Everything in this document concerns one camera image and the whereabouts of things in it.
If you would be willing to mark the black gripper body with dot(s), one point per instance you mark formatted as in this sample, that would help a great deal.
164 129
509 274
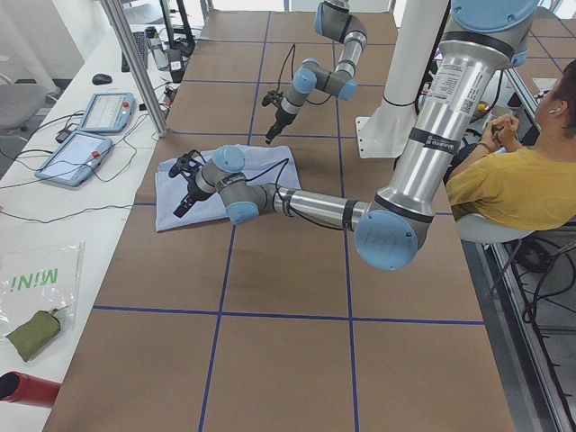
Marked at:
282 117
193 190

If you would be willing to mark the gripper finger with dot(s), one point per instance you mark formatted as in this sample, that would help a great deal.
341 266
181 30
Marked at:
178 211
272 133
187 203

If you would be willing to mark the blue striped button shirt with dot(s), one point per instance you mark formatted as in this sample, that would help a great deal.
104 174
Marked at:
249 177

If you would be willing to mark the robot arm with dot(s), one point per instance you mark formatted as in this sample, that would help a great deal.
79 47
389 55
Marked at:
334 21
446 54

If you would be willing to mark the upper blue teach pendant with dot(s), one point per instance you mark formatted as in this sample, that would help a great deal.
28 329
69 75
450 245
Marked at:
107 112

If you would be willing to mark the blue teach pendant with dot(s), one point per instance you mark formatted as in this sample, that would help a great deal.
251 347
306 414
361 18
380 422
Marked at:
76 159
107 112

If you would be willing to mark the lower blue teach pendant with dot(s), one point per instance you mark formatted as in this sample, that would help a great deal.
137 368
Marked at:
76 159

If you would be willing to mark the black computer mouse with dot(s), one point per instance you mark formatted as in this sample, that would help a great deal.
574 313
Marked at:
101 79

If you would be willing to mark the clear plastic MINI bag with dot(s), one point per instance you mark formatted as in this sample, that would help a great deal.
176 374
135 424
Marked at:
40 279

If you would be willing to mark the green folded cloth pouch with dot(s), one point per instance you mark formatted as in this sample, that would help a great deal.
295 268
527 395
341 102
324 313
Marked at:
33 335

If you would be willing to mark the white plastic chair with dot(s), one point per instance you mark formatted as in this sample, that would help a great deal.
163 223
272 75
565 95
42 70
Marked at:
476 228

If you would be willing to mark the dark red cylinder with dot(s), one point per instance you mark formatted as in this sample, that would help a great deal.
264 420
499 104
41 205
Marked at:
28 390

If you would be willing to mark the person in yellow shirt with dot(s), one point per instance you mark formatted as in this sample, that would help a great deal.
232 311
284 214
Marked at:
518 186

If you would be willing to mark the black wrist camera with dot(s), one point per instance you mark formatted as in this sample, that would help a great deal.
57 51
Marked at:
186 165
273 97

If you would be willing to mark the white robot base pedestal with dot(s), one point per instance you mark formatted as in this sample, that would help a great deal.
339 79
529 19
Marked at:
385 133

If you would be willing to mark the aluminium frame post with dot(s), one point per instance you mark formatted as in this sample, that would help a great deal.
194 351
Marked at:
122 30

